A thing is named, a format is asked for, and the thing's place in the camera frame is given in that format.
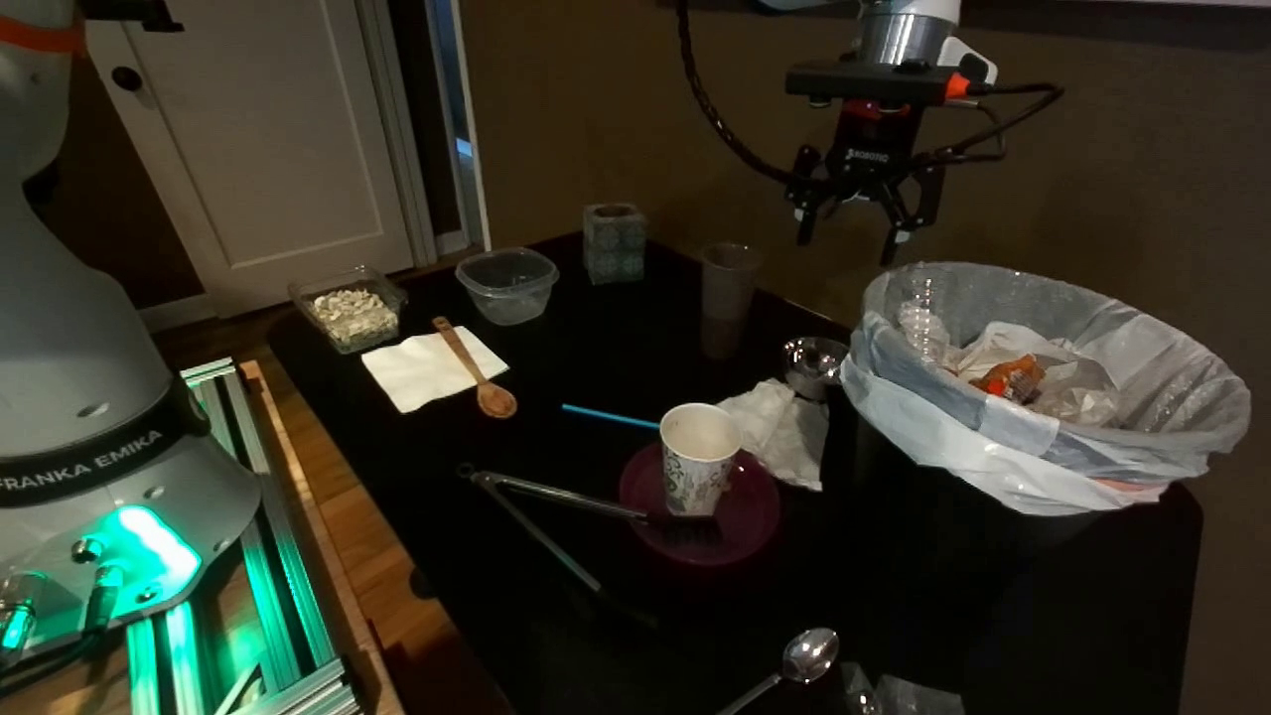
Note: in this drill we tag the metal spoon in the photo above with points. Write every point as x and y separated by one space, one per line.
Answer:
803 659

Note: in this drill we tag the tray of white pieces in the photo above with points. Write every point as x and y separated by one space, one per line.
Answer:
350 316

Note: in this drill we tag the crumpled white tissue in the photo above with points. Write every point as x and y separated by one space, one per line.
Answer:
782 429

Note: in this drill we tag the clear plastic food container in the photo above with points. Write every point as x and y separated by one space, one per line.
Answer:
511 287

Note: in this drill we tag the black trash bin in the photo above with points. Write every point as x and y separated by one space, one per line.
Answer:
1012 614

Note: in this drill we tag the blue straw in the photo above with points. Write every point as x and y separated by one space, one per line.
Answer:
609 414

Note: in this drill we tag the wooden spoon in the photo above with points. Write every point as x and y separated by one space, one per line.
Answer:
491 397

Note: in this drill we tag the patterned paper cup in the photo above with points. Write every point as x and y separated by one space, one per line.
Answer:
703 445

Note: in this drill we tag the translucent plastic tumbler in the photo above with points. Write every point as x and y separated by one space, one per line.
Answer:
728 280

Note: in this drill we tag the white plastic bin liner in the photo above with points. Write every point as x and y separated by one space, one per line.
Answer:
1176 404

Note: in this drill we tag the small steel bowl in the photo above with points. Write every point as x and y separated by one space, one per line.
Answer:
812 362

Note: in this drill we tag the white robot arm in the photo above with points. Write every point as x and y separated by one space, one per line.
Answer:
115 490

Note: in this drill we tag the white door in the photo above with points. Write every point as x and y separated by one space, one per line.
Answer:
275 136

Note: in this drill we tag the black metal tongs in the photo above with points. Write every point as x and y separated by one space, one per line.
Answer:
542 535

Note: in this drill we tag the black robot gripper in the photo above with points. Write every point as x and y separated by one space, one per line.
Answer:
872 156

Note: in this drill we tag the white paper napkin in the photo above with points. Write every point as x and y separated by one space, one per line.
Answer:
423 370

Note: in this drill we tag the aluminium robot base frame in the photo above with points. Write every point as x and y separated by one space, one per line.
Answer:
256 635

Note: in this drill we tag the clear plastic bottle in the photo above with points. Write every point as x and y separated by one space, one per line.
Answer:
925 323

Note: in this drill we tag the maroon plate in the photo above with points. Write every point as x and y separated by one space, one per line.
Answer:
741 527

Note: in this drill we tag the crumpled paper trash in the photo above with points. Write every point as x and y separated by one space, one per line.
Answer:
1036 370

